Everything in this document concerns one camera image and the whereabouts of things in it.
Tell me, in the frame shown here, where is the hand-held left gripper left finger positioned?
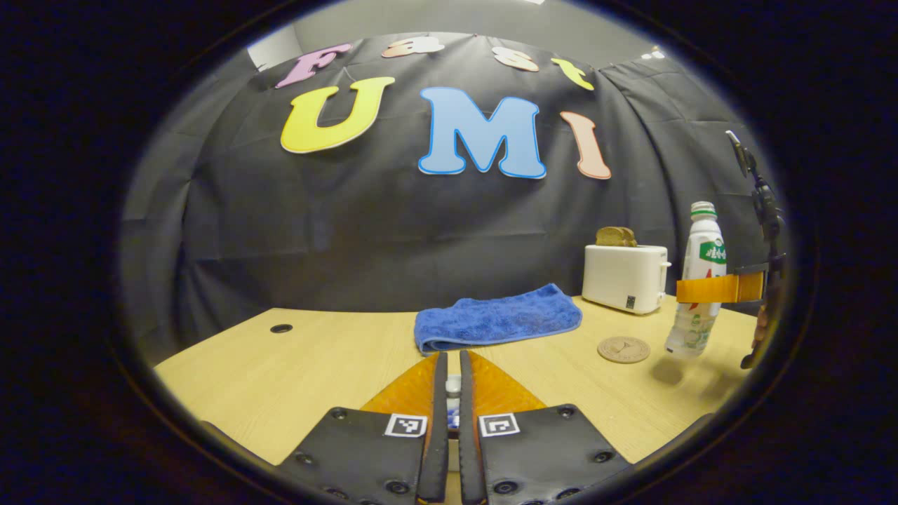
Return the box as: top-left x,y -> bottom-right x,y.
277,352 -> 450,504

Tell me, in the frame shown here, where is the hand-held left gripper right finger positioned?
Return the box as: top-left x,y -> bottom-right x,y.
459,350 -> 632,504

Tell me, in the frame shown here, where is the white plastic water bottle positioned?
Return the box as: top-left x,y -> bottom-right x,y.
664,201 -> 728,361

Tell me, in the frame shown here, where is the round cork coaster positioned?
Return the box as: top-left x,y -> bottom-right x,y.
597,336 -> 652,364

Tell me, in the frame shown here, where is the white toaster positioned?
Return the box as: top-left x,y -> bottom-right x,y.
582,244 -> 672,315

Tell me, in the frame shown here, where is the blue towel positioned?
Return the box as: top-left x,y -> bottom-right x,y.
414,283 -> 584,355

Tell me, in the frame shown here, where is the black backdrop cloth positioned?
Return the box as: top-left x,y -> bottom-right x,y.
119,32 -> 779,351

